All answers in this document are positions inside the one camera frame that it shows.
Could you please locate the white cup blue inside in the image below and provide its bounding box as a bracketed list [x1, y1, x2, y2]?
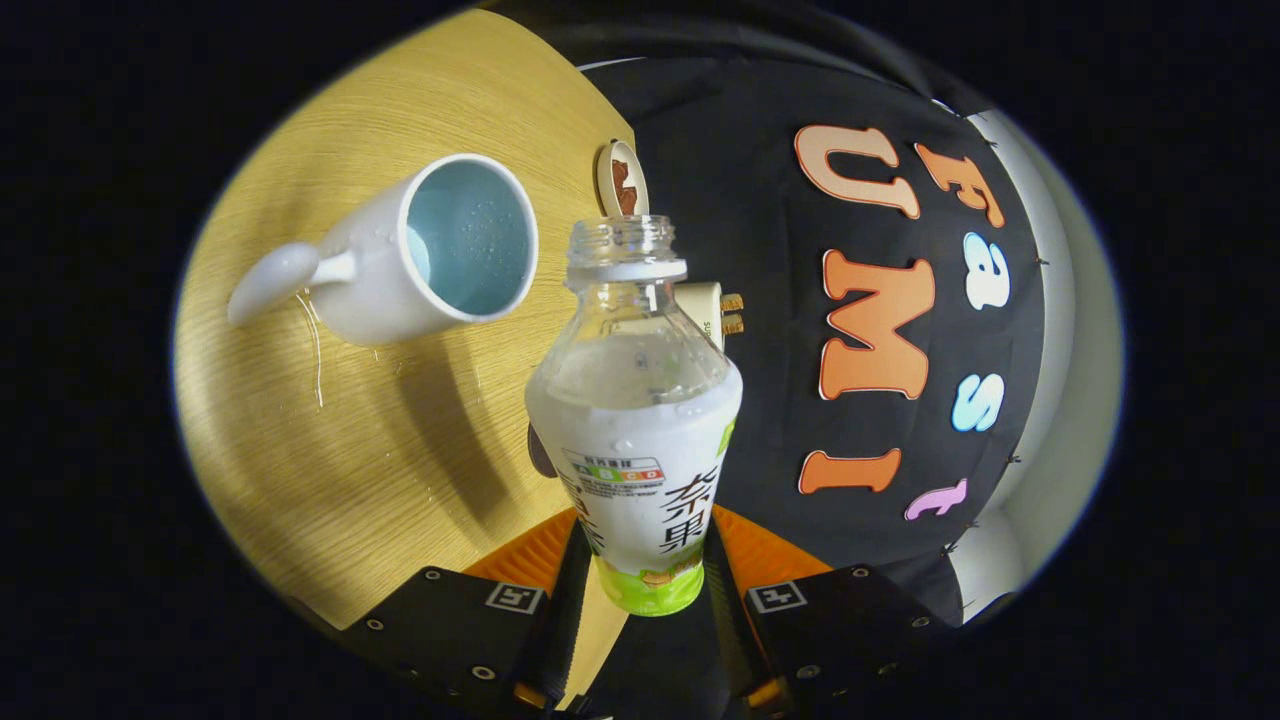
[228, 153, 539, 348]

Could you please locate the white round plate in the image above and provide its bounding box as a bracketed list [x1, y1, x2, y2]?
[596, 140, 651, 218]

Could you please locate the wooden table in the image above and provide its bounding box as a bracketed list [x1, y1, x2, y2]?
[172, 8, 636, 711]

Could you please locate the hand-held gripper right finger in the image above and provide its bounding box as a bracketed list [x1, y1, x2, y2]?
[703, 505, 956, 716]

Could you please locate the white toaster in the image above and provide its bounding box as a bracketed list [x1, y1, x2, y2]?
[675, 282, 725, 351]

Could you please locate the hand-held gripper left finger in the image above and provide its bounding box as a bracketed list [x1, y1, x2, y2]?
[340, 505, 593, 716]

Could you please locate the black backdrop cloth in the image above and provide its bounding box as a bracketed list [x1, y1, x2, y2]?
[480, 0, 1046, 716]

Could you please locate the clear juice bottle green label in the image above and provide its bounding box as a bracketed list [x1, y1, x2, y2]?
[524, 215, 744, 618]

